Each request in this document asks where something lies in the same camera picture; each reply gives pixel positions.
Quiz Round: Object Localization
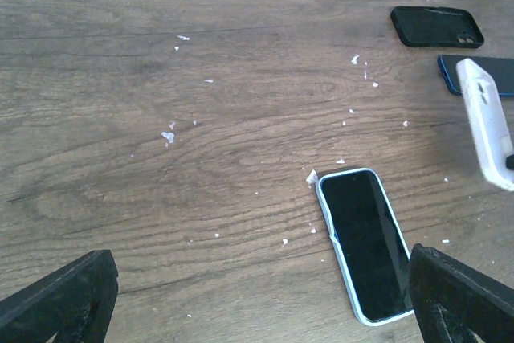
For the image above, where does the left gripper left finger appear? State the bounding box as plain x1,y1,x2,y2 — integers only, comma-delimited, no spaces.
1,250,119,342

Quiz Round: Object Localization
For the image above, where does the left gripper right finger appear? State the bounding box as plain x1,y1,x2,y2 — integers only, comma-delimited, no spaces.
409,243,513,342

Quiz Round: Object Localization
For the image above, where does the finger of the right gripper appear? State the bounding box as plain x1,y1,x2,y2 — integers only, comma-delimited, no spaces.
506,154,514,170

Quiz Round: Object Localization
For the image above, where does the white phone case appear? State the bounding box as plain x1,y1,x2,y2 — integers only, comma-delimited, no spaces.
456,58,513,192

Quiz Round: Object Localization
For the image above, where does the dark blue phone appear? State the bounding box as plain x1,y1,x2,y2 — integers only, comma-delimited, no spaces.
437,55,514,98

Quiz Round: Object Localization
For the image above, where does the light blue phone case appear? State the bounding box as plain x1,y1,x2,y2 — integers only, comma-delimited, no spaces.
315,166,415,327

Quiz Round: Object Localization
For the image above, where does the black phone case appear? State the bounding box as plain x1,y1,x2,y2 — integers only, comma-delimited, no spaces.
390,6,484,49

